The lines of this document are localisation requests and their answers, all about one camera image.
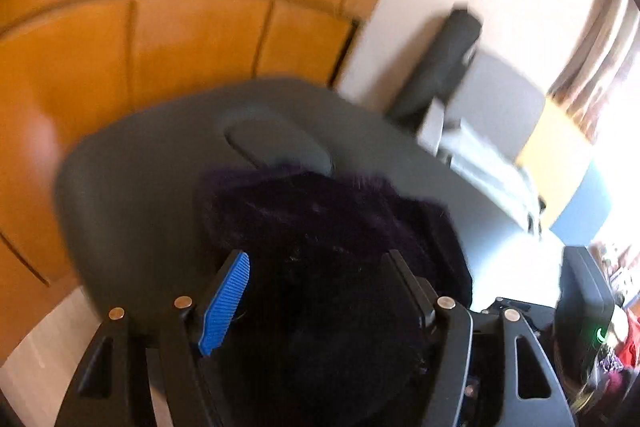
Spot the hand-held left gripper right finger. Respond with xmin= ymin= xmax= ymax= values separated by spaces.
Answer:
xmin=381 ymin=249 xmax=576 ymax=427

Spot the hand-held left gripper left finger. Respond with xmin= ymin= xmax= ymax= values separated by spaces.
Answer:
xmin=54 ymin=249 xmax=251 ymax=427

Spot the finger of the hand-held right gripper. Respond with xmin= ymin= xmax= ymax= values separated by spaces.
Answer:
xmin=474 ymin=296 xmax=558 ymax=349

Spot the purple velvet sequined top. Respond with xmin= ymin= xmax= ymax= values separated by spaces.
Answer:
xmin=195 ymin=162 xmax=474 ymax=427

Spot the cluttered side desk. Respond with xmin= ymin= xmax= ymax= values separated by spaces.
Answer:
xmin=606 ymin=252 xmax=640 ymax=309

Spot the red cloth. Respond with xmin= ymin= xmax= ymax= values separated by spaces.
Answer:
xmin=619 ymin=311 xmax=640 ymax=369

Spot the white bedding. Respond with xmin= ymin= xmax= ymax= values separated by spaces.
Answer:
xmin=469 ymin=227 xmax=572 ymax=314

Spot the dark grey padded table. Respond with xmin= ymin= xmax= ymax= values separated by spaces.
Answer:
xmin=52 ymin=77 xmax=551 ymax=427

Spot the light grey sweatshirt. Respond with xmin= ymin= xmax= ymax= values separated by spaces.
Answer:
xmin=417 ymin=107 xmax=547 ymax=236

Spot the grey yellow blue chair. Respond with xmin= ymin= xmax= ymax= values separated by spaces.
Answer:
xmin=417 ymin=49 xmax=614 ymax=249

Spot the black cushion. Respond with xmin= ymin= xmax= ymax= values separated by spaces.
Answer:
xmin=386 ymin=7 xmax=484 ymax=134

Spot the patterned curtain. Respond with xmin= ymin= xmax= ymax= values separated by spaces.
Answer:
xmin=546 ymin=0 xmax=640 ymax=144

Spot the orange wooden wardrobe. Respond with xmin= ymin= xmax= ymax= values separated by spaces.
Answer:
xmin=0 ymin=0 xmax=425 ymax=308

